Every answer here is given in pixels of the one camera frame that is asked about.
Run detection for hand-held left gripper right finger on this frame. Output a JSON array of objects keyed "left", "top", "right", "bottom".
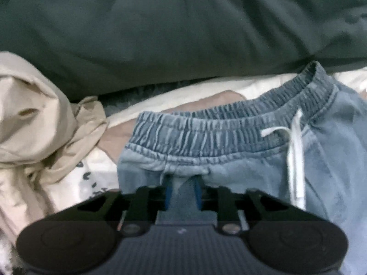
[{"left": 193, "top": 175, "right": 290, "bottom": 235}]

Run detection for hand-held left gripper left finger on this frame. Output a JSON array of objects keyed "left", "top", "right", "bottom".
[{"left": 76, "top": 175, "right": 174, "bottom": 235}]

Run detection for blue denim pants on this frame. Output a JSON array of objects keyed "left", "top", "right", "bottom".
[{"left": 117, "top": 61, "right": 367, "bottom": 275}]

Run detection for cream bear print blanket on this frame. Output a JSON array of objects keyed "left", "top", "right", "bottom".
[{"left": 43, "top": 67, "right": 367, "bottom": 215}]

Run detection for beige garment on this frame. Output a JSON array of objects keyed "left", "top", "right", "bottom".
[{"left": 0, "top": 51, "right": 108, "bottom": 235}]

